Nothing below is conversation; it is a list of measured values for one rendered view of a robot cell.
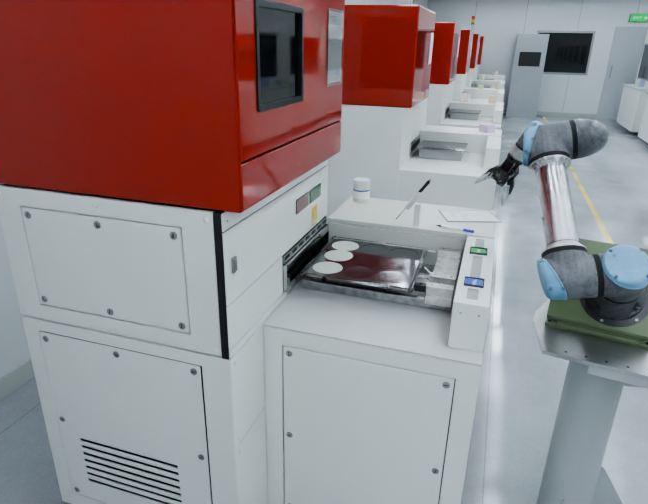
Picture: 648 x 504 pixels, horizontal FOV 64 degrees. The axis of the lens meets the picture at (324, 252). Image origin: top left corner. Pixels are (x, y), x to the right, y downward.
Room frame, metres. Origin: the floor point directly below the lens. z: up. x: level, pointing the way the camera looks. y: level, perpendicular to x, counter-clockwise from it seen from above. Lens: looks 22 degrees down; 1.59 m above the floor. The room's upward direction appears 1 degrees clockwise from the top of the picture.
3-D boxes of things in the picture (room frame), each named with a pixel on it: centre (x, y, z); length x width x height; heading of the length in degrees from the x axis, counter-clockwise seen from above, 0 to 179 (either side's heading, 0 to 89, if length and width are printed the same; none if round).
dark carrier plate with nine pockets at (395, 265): (1.66, -0.15, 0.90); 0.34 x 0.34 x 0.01; 72
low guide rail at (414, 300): (1.53, -0.17, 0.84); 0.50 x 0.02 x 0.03; 72
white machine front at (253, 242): (1.55, 0.12, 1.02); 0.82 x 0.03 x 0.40; 162
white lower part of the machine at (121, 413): (1.65, 0.45, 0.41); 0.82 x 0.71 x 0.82; 162
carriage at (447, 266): (1.60, -0.41, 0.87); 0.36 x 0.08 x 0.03; 162
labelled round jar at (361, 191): (2.17, -0.16, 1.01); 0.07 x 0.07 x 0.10
